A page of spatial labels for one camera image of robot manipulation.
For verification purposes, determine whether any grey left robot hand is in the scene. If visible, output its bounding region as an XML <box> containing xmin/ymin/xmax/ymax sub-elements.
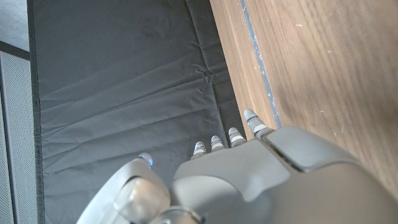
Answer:
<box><xmin>76</xmin><ymin>108</ymin><xmax>398</xmax><ymax>224</ymax></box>

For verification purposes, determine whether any grey tape line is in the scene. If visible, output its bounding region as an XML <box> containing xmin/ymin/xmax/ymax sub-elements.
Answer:
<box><xmin>239</xmin><ymin>0</ymin><xmax>282</xmax><ymax>130</ymax></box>

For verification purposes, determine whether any white perforated panel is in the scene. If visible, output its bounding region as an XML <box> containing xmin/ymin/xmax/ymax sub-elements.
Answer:
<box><xmin>0</xmin><ymin>51</ymin><xmax>40</xmax><ymax>224</ymax></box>

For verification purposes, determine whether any black backdrop curtain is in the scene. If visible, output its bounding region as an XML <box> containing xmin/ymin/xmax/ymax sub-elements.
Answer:
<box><xmin>27</xmin><ymin>0</ymin><xmax>249</xmax><ymax>224</ymax></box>

